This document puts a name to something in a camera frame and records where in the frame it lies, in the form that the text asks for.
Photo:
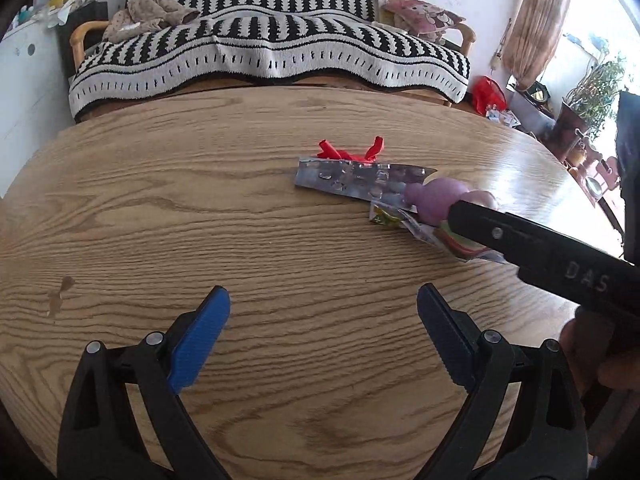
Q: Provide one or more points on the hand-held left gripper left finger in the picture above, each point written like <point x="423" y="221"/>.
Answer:
<point x="197" y="345"/>

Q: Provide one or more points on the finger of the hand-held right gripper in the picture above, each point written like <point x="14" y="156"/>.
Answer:
<point x="487" y="230"/>

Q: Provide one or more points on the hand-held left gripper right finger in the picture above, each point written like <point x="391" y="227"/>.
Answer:
<point x="450" y="340"/>

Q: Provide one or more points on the clear candy wrapper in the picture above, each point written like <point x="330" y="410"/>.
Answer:
<point x="440" y="240"/>

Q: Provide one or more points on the purple deflated balloon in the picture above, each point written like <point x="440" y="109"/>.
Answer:
<point x="440" y="200"/>

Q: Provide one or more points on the person's right hand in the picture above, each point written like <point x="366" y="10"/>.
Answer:
<point x="580" y="350"/>

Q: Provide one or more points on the scattered papers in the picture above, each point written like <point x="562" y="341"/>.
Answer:
<point x="502" y="117"/>

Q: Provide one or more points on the low grey cabinet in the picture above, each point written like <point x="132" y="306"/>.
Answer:
<point x="530" y="110"/>

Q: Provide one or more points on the red bag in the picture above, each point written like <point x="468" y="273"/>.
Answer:
<point x="489" y="95"/>

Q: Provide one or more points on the silver blister pack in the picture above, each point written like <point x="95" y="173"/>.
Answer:
<point x="350" y="177"/>

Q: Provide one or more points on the red balloon scrap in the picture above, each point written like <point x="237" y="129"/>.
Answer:
<point x="350" y="152"/>

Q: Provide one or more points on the green potted plant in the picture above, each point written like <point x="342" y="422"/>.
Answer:
<point x="597" y="90"/>

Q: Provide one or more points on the patterned beige curtain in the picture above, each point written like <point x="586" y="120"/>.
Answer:
<point x="537" y="15"/>

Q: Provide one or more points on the pink printed cushion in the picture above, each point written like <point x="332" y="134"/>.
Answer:
<point x="425" y="15"/>

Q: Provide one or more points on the sofa with striped blanket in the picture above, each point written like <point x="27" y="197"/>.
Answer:
<point x="270" y="50"/>

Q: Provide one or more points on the white cabinet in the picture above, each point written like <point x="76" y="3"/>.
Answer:
<point x="30" y="90"/>

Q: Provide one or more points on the wooden sofa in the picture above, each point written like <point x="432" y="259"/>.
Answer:
<point x="90" y="35"/>

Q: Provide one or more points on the brown clothing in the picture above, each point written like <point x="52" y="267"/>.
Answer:
<point x="145" y="15"/>

